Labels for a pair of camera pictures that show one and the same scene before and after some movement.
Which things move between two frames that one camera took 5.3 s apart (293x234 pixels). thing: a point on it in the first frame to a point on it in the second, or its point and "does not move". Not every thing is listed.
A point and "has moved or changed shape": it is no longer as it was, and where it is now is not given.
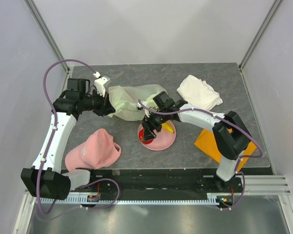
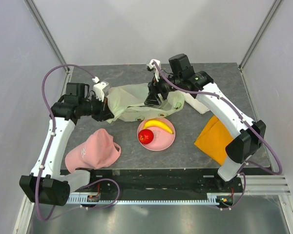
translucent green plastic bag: [132, 102] has moved or changed shape
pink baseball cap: [99, 150] does not move
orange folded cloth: [207, 142] does not move
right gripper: [149, 134] to [155, 87]
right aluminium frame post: [275, 4] does not move
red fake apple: [141, 134] does not move
